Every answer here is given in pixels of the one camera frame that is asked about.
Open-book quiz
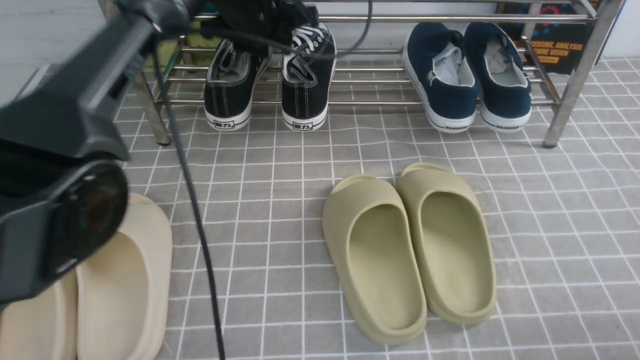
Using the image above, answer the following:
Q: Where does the navy canvas shoe left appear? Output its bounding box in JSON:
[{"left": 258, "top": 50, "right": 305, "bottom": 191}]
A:
[{"left": 402, "top": 22, "right": 480, "bottom": 133}]

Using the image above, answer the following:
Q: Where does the olive green slipper left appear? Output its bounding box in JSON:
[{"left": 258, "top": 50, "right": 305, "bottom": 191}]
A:
[{"left": 322, "top": 174, "right": 428, "bottom": 346}]

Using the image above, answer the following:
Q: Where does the olive green slipper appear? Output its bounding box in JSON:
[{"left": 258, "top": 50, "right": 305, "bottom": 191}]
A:
[
  {"left": 396, "top": 162, "right": 497, "bottom": 325},
  {"left": 322, "top": 174, "right": 428, "bottom": 346}
]

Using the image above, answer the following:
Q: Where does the black book orange text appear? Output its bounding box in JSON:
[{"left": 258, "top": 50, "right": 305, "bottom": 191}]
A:
[{"left": 496, "top": 2, "right": 593, "bottom": 75}]

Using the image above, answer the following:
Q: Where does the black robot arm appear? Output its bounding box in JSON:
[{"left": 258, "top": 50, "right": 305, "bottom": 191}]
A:
[{"left": 0, "top": 0, "right": 206, "bottom": 306}]

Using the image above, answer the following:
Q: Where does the stainless steel shoe rack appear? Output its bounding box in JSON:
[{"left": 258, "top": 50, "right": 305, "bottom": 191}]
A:
[{"left": 133, "top": 0, "right": 626, "bottom": 149}]

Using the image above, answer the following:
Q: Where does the cream slipper left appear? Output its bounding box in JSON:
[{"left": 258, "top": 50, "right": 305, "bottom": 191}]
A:
[{"left": 0, "top": 271, "right": 78, "bottom": 360}]

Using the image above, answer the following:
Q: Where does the black canvas sneaker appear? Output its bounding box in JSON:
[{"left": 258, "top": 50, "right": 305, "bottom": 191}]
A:
[
  {"left": 203, "top": 39, "right": 273, "bottom": 132},
  {"left": 281, "top": 23, "right": 338, "bottom": 132}
]

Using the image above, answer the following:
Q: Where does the black cable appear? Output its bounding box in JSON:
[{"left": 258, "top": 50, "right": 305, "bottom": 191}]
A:
[{"left": 148, "top": 0, "right": 373, "bottom": 360}]

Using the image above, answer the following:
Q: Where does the navy canvas shoe right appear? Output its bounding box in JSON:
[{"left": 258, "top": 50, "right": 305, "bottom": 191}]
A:
[{"left": 463, "top": 22, "right": 531, "bottom": 133}]

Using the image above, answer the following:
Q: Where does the olive green slipper right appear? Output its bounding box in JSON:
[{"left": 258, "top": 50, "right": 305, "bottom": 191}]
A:
[{"left": 396, "top": 162, "right": 497, "bottom": 325}]

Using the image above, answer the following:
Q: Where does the yellow-green book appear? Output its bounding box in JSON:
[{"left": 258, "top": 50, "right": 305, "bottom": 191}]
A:
[{"left": 142, "top": 0, "right": 221, "bottom": 75}]

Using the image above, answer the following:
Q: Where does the navy canvas shoe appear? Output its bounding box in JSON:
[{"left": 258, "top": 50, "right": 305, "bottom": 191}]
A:
[
  {"left": 463, "top": 22, "right": 531, "bottom": 133},
  {"left": 402, "top": 22, "right": 480, "bottom": 133}
]

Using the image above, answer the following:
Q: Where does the cream slipper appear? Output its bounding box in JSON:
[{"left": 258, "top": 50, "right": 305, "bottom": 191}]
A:
[
  {"left": 76, "top": 193, "right": 173, "bottom": 360},
  {"left": 0, "top": 271, "right": 78, "bottom": 360}
]

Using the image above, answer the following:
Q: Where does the cream slipper right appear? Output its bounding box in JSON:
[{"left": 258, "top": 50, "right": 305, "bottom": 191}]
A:
[{"left": 76, "top": 193, "right": 173, "bottom": 360}]

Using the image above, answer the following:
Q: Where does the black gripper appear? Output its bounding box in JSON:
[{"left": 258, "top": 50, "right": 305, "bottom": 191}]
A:
[{"left": 201, "top": 0, "right": 319, "bottom": 51}]

